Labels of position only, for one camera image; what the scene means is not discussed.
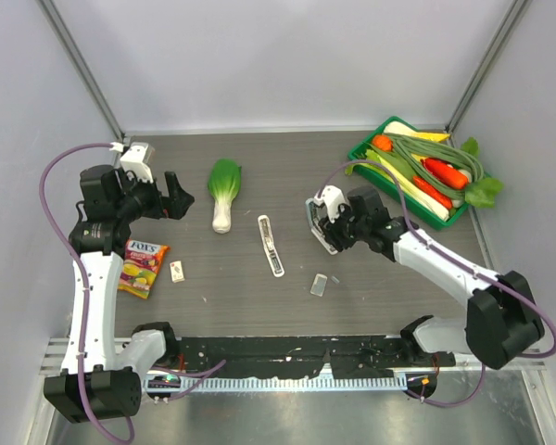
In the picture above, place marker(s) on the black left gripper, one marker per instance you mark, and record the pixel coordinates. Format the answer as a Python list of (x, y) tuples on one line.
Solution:
[(175, 205)]

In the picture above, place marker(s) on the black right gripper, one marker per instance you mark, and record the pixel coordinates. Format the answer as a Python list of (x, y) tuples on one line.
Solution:
[(332, 229)]

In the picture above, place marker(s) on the staples tray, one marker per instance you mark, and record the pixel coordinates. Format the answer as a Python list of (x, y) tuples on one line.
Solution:
[(318, 285)]

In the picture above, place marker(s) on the staples box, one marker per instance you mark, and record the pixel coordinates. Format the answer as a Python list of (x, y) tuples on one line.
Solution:
[(177, 273)]

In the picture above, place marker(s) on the white stapler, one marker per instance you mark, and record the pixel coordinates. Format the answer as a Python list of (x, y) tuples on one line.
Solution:
[(270, 250)]

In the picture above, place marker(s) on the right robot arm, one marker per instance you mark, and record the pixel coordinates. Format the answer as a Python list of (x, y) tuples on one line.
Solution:
[(499, 323)]

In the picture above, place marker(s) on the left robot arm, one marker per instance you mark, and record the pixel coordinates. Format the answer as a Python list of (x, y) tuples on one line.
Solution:
[(96, 381)]

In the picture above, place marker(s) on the green bok choy toy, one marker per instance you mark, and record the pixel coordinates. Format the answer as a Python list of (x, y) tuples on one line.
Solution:
[(224, 184)]

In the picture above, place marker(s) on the colourful snack packet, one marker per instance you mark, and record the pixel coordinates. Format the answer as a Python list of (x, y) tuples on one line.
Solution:
[(141, 266)]

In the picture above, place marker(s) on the pale green leek toy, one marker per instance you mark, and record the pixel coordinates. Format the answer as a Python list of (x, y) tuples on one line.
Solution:
[(404, 173)]

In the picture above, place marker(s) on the orange pumpkin toy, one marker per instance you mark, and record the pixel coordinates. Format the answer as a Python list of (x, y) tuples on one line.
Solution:
[(382, 142)]

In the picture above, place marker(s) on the green plastic tray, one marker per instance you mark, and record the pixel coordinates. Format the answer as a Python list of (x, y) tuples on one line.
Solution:
[(384, 179)]

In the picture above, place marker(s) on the red chili pepper toy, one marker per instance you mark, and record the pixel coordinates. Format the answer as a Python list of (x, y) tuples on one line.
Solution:
[(432, 192)]

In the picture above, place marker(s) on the green long beans bundle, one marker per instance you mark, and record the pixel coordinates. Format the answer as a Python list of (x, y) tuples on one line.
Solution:
[(415, 150)]

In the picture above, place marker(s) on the white radish toy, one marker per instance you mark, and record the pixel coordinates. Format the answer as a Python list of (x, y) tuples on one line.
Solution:
[(398, 127)]

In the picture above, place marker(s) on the orange carrot toy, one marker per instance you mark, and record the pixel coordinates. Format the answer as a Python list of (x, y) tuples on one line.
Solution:
[(447, 175)]

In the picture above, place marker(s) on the yellow corn toy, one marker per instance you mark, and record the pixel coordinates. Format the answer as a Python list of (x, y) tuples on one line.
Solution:
[(432, 137)]

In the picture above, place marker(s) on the green lettuce leaf toy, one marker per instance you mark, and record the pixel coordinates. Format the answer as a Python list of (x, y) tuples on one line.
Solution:
[(482, 190)]

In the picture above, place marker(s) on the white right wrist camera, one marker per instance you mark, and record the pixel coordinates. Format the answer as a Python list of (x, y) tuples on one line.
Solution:
[(331, 199)]

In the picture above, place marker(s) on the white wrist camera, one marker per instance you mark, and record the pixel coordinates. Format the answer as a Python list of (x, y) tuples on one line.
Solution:
[(135, 159), (331, 199)]

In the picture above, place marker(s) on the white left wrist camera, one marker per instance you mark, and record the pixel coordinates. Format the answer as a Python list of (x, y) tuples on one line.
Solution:
[(135, 159)]

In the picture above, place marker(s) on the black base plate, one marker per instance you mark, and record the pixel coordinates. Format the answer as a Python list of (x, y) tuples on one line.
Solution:
[(300, 357)]

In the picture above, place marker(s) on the perforated cable duct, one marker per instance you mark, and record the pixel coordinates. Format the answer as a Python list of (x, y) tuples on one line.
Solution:
[(321, 383)]

